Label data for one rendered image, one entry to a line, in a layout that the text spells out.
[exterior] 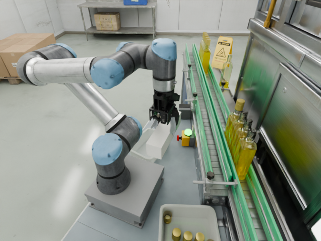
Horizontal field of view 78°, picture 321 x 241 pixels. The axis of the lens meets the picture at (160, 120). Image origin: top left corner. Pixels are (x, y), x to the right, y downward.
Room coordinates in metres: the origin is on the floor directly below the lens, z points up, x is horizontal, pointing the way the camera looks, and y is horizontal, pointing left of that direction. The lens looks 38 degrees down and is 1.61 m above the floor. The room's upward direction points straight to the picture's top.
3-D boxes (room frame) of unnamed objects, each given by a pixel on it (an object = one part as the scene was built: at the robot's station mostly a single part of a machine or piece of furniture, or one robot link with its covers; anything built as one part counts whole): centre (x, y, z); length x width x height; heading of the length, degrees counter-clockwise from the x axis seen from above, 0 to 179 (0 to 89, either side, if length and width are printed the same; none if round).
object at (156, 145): (0.61, -0.02, 1.08); 0.24 x 0.06 x 0.06; 158
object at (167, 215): (0.40, -0.03, 0.79); 0.04 x 0.04 x 0.04
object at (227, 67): (1.35, -0.48, 1.01); 0.06 x 0.06 x 0.26; 2
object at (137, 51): (0.62, 0.09, 1.39); 0.11 x 0.11 x 0.08; 67
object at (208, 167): (1.36, -0.24, 0.93); 1.75 x 0.01 x 0.08; 177
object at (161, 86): (0.59, -0.01, 1.31); 0.08 x 0.08 x 0.05
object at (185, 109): (1.17, -0.17, 0.79); 0.08 x 0.08 x 0.08; 87
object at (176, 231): (0.34, -0.06, 0.79); 0.04 x 0.04 x 0.04
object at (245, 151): (0.55, -0.34, 0.99); 0.06 x 0.06 x 0.21; 87
